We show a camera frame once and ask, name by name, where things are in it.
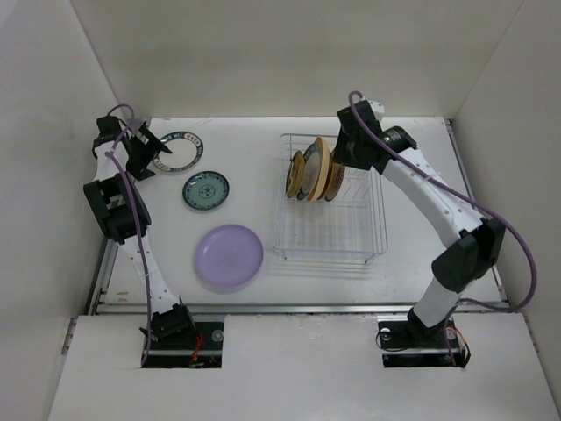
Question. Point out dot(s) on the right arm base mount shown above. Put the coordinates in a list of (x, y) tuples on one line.
[(401, 348)]

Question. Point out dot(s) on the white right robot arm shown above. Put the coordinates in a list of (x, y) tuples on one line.
[(471, 242)]

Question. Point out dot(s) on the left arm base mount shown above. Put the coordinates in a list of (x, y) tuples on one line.
[(199, 350)]

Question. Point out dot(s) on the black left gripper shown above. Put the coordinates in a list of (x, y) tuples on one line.
[(151, 150)]

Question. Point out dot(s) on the white plate orange sunburst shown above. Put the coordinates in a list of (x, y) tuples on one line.
[(336, 180)]

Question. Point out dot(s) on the teal patterned plate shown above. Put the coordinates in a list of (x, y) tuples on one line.
[(205, 190)]

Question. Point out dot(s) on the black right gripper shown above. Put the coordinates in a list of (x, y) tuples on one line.
[(342, 153)]

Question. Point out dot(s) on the dark yellow patterned plate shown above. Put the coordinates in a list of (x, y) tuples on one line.
[(295, 174)]

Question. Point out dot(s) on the beige yellow plate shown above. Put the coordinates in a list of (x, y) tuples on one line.
[(323, 169)]

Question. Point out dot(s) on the white wire dish rack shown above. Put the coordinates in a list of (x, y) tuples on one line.
[(350, 229)]

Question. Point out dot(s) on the purple plastic plate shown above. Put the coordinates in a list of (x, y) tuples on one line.
[(228, 256)]

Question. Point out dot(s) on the white plate dark lettered rim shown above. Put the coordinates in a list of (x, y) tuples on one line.
[(312, 162)]

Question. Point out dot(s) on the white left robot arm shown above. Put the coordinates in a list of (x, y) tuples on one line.
[(122, 158)]

